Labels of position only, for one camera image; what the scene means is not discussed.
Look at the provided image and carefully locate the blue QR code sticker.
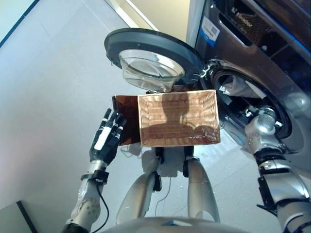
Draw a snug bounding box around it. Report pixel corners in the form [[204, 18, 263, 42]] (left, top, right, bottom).
[[201, 16, 221, 47]]

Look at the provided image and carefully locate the black skirting strip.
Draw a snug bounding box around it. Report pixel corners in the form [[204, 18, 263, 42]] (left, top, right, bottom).
[[0, 0, 40, 50], [15, 200, 36, 233]]

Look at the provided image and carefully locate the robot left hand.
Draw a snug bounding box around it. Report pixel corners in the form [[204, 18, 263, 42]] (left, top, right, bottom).
[[89, 108, 128, 166]]

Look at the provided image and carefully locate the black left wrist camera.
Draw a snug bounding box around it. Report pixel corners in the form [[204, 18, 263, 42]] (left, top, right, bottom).
[[81, 169, 110, 185]]

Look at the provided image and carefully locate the white garment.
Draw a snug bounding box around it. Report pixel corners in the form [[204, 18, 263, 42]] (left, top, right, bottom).
[[219, 74, 262, 100]]

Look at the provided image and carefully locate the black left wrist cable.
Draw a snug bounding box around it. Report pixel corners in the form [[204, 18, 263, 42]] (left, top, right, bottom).
[[96, 183, 110, 232]]

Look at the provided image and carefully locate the wicker laundry basket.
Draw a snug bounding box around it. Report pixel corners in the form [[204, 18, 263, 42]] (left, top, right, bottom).
[[137, 89, 222, 148]]

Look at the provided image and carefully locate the round washing machine door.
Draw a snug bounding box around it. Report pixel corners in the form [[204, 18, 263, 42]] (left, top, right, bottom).
[[104, 28, 207, 95]]

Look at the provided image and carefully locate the grey washing machine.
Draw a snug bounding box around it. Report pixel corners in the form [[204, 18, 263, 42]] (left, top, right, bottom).
[[193, 0, 311, 171]]

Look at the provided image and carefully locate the blue washer control panel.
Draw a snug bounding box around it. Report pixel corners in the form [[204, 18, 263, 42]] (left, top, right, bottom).
[[218, 0, 311, 74]]

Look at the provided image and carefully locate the white side panel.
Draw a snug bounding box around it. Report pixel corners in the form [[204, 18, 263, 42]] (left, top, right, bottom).
[[186, 0, 206, 49]]

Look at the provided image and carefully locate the grey robot waist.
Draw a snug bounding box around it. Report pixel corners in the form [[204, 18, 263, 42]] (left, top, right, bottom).
[[101, 215, 246, 233]]

